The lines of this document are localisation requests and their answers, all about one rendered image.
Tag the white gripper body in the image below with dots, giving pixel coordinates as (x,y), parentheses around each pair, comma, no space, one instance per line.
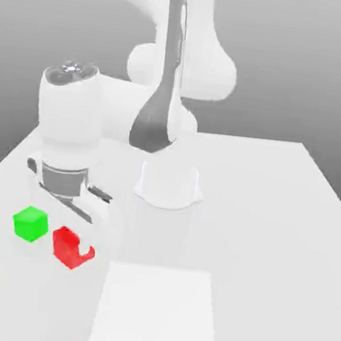
(89,209)

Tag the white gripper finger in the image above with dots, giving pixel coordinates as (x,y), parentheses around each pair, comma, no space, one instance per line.
(83,242)

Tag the small red cube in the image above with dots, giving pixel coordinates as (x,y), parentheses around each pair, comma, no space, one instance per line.
(63,248)

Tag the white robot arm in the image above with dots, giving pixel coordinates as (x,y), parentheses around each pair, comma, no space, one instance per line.
(70,112)

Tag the small green cube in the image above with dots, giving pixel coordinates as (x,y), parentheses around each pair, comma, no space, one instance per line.
(30,224)

